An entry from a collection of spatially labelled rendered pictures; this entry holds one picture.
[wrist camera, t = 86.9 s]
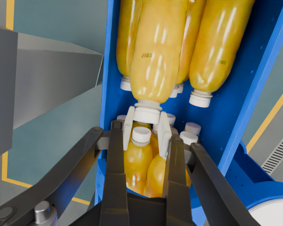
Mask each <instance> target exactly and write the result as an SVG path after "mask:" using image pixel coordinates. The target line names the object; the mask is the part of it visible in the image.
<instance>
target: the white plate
mask: <svg viewBox="0 0 283 226"><path fill-rule="evenodd" d="M248 211H249V213H250V214H251V215H252V217H253V218H254V219H255V220H256V221H257V222H258V223H259V224H260V225H261V226H283V198H281V199H274V200H269V201H265V202H262V203H260V204H257V205H255V206H253V207H252V208H250V209H249V210H248Z"/></svg>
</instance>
